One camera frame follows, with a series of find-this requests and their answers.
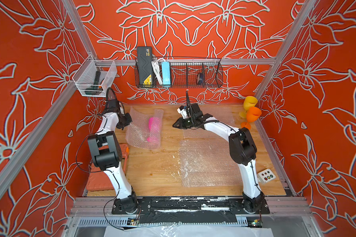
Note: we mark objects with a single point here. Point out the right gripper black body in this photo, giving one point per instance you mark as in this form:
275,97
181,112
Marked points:
189,123

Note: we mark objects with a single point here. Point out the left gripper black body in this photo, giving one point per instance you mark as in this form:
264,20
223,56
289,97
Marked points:
125,120

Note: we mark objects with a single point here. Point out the clear bubble wrap sheet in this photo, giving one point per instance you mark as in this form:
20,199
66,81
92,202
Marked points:
219,128

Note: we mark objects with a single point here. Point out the bubble pink glass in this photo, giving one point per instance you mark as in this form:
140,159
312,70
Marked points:
138,131

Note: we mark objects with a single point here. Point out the pink plastic wine glass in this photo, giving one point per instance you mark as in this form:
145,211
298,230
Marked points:
154,125

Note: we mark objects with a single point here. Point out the bubble orange glass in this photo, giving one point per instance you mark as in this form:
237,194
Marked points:
207,163

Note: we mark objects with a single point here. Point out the orange plastic wine glass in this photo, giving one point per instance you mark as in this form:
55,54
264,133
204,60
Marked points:
251,116

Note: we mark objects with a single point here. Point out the yellow plastic wine glass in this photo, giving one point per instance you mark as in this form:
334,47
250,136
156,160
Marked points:
249,102

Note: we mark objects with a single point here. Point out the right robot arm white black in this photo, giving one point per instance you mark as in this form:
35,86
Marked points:
242,150

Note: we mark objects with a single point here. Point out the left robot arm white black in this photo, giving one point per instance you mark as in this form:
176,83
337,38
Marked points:
107,155

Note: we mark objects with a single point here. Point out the black yellow device box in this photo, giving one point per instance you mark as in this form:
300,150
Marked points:
144,64

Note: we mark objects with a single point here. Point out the light blue power bank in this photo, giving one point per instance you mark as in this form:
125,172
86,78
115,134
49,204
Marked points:
166,75

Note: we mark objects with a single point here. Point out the orange plastic tool case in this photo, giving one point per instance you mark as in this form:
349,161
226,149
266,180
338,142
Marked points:
98,180

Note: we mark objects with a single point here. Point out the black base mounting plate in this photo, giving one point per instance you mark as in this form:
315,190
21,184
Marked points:
188,210

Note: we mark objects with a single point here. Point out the white button control box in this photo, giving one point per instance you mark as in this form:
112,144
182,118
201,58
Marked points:
266,176

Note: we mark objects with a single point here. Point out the white plastic sheet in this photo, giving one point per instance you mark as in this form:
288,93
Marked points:
189,231

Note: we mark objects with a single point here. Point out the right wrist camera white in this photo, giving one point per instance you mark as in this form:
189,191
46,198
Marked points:
182,110

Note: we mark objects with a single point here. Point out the dark green handled tool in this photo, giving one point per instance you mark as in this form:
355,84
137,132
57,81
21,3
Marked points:
94,89

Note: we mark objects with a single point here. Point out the clear acrylic wall bin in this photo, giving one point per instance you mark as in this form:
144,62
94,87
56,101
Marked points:
94,77

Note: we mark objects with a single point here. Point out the black wire wall basket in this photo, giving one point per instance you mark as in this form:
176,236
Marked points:
184,71

